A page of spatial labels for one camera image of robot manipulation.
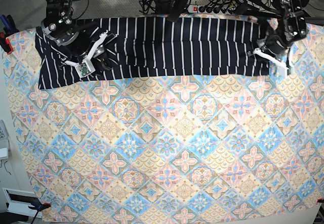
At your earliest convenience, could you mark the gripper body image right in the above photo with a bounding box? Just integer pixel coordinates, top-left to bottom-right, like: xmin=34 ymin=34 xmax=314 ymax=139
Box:
xmin=257 ymin=33 xmax=294 ymax=56

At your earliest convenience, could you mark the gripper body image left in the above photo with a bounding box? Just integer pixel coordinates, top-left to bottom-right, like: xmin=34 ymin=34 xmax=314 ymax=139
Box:
xmin=64 ymin=26 xmax=104 ymax=60

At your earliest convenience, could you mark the navy white striped T-shirt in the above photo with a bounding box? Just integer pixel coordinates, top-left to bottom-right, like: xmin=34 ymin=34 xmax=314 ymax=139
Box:
xmin=34 ymin=16 xmax=278 ymax=91

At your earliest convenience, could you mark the orange black clamp upper left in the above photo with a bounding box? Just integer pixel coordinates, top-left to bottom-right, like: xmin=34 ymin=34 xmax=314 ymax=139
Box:
xmin=1 ymin=15 xmax=19 ymax=55

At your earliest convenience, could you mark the white power strip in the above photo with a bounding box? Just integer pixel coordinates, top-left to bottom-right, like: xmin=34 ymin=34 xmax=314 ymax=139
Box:
xmin=187 ymin=4 xmax=237 ymax=15

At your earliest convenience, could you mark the patterned tile tablecloth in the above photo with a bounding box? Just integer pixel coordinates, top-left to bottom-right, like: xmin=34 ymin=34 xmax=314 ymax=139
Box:
xmin=1 ymin=25 xmax=323 ymax=223

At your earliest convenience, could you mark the white device left edge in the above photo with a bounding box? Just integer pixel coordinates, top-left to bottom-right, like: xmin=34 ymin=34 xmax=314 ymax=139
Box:
xmin=0 ymin=119 xmax=10 ymax=160

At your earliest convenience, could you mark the blue orange clamp lower left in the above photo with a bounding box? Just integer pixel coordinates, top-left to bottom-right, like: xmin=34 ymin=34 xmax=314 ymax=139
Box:
xmin=28 ymin=202 xmax=51 ymax=212

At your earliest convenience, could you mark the white box lower left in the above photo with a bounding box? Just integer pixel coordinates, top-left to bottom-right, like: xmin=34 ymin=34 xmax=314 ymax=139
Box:
xmin=2 ymin=188 xmax=38 ymax=217

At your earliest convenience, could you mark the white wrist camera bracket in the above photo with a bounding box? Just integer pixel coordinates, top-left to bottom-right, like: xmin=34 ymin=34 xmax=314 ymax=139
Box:
xmin=253 ymin=48 xmax=294 ymax=79
xmin=63 ymin=30 xmax=117 ymax=78

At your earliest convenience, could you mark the black mount post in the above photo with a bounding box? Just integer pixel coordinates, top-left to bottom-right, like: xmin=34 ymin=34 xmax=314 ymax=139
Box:
xmin=168 ymin=0 xmax=188 ymax=22

